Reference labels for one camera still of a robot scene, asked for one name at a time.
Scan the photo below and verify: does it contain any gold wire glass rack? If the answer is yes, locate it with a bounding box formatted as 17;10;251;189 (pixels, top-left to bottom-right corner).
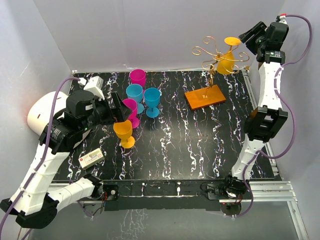
184;36;250;111

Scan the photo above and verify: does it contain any blue wine glass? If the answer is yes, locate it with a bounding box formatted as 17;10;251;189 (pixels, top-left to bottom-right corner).
144;87;161;118
125;84;145;114

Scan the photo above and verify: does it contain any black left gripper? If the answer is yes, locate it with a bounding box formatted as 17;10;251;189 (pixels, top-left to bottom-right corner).
80;91;132;133

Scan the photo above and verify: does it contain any white round container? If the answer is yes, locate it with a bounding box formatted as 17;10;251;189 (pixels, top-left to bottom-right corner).
27;91;68;136

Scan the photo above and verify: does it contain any small cardboard box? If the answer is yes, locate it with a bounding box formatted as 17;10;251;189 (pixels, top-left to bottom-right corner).
78;148;104;170

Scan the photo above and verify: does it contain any yellow wine glass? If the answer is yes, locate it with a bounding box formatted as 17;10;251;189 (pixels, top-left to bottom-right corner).
216;36;241;75
113;120;135;149

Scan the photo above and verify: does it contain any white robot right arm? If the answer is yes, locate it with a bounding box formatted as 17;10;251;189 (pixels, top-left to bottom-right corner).
205;20;289;199

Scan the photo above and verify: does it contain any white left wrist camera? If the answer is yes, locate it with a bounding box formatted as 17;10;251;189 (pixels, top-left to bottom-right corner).
78;76;105;100

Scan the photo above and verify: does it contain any pink wine glass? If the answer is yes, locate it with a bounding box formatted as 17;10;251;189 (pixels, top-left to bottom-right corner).
123;98;140;129
129;69;147;96

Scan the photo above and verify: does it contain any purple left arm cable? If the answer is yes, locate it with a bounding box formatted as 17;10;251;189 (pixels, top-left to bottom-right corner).
0;77;87;240

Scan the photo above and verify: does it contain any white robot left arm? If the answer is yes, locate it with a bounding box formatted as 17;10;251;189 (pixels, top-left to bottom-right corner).
0;90;131;229

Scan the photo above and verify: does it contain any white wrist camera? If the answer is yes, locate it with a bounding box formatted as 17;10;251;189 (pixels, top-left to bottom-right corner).
275;13;288;25
78;76;105;100

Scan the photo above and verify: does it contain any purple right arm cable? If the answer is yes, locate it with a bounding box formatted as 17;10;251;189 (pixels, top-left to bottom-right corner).
234;14;313;218

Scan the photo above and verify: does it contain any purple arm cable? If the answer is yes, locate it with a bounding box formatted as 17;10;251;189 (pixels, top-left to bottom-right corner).
234;14;313;218
0;77;87;240

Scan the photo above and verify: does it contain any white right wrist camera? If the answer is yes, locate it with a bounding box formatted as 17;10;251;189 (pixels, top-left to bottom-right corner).
275;13;288;25

